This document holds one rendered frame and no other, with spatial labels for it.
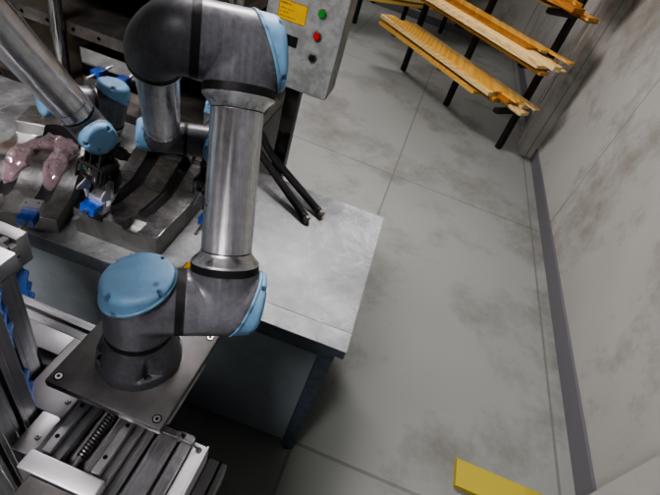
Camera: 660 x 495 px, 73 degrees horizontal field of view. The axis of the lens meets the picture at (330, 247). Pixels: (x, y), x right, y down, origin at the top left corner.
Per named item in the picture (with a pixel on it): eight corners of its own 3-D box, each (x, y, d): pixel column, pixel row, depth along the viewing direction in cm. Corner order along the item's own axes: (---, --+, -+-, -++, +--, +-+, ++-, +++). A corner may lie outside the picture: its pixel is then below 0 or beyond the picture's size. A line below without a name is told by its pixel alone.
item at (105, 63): (140, 106, 197) (139, 68, 186) (83, 85, 198) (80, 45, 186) (193, 72, 235) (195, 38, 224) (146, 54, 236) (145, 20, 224)
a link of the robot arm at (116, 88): (87, 72, 104) (123, 76, 111) (82, 113, 110) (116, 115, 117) (102, 88, 101) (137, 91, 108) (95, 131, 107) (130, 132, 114)
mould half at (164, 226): (156, 260, 134) (156, 227, 125) (76, 230, 135) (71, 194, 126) (226, 179, 172) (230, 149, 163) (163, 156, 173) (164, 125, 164)
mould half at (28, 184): (59, 234, 132) (53, 204, 125) (-41, 218, 127) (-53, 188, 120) (112, 146, 169) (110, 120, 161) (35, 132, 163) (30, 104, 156)
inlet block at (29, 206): (27, 244, 123) (24, 230, 119) (7, 242, 122) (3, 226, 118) (47, 214, 133) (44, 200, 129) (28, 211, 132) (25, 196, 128)
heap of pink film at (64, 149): (59, 192, 136) (55, 171, 131) (-6, 182, 132) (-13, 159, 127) (88, 148, 155) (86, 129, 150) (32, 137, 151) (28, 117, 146)
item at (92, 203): (80, 231, 121) (82, 216, 118) (63, 223, 120) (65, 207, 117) (110, 210, 132) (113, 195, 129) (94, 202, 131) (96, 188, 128)
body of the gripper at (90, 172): (73, 177, 116) (78, 137, 110) (93, 165, 124) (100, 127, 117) (99, 191, 117) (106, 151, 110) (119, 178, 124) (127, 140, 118)
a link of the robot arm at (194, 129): (185, 166, 104) (187, 141, 111) (234, 172, 107) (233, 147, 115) (187, 137, 98) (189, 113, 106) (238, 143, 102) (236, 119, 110)
